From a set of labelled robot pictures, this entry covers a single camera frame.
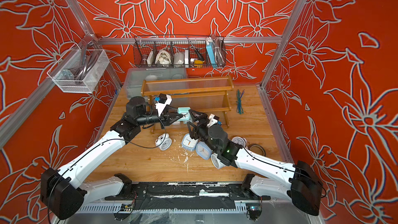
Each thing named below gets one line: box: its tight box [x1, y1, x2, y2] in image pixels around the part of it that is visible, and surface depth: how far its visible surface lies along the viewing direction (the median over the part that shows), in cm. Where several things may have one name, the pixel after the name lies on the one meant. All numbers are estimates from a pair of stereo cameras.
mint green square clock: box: [177, 106, 192, 124], surface depth 69 cm
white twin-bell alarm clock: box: [155, 132, 173, 151], surface depth 85 cm
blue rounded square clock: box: [181, 133, 199, 151], surface depth 89 cm
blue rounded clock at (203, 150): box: [195, 141, 213, 161], surface depth 83 cm
